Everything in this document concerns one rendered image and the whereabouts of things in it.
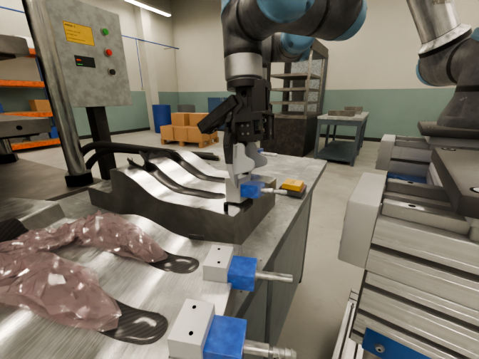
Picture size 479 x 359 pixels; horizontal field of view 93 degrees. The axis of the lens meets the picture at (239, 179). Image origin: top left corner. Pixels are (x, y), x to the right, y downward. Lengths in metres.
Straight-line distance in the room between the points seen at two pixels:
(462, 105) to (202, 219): 0.69
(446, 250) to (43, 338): 0.42
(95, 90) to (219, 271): 1.05
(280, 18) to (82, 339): 0.47
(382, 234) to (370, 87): 6.71
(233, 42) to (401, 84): 6.60
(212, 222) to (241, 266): 0.15
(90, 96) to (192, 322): 1.08
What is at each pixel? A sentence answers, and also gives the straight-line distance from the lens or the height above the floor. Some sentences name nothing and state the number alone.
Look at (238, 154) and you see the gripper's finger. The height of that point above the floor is 1.00.
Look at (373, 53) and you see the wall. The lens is 7.04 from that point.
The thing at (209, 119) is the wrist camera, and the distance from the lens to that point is 0.51.
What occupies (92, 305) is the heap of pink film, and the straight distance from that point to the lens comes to 0.34.
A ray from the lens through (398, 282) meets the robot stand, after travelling 0.35.
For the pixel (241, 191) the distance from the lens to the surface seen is 0.48.
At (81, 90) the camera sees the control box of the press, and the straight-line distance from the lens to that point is 1.22.
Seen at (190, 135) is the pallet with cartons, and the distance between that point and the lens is 5.45.
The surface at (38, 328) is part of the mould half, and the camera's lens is 0.35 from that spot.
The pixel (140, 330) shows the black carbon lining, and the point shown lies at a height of 0.85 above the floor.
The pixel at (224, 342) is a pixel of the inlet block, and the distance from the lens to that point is 0.29.
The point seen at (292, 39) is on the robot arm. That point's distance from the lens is 0.61.
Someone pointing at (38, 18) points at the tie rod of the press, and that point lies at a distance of 1.06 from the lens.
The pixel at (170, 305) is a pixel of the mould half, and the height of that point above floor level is 0.85.
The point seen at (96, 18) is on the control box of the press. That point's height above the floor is 1.42.
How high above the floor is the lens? 1.11
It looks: 20 degrees down
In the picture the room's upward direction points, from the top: straight up
